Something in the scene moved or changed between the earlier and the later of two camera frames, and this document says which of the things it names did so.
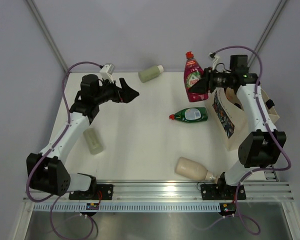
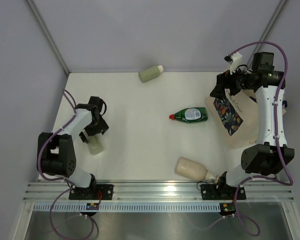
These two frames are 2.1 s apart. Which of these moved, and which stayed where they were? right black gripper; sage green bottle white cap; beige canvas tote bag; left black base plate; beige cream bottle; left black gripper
Moved: left black gripper; right black gripper
Stayed: beige cream bottle; left black base plate; sage green bottle white cap; beige canvas tote bag
